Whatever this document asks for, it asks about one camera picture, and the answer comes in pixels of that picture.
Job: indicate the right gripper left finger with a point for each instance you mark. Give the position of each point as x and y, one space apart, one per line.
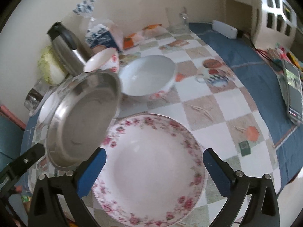
45 208

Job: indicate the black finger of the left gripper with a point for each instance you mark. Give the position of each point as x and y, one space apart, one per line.
21 165

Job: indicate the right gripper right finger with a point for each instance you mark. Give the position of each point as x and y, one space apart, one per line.
263 207

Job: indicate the stainless steel round plate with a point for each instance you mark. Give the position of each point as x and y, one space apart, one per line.
82 118

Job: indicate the floral rimmed round plate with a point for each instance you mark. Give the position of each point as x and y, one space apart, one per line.
154 174

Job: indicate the glass jar on saucer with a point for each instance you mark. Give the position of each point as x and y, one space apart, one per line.
35 96

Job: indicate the napa cabbage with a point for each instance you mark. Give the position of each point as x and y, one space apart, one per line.
50 67

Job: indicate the checkered tablecloth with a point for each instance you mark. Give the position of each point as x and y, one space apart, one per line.
215 106

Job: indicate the stainless steel thermos jug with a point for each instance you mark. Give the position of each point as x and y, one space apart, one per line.
72 54

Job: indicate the smartphone in grey case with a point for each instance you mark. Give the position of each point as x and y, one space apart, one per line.
291 88

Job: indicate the strawberry pattern bowl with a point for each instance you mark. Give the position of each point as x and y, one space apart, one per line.
107 59

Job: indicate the toast bread bag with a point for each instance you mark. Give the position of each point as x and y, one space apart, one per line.
100 32

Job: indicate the white bowl red emblem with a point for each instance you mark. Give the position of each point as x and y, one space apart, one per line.
148 78

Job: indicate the white power adapter box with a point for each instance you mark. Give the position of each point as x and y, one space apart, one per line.
225 29

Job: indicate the orange snack packet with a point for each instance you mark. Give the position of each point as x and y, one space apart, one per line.
147 32

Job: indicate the white shelf cabinet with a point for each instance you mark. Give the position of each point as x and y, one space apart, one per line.
273 21

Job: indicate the clear glass mug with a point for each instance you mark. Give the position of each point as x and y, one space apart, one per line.
178 20

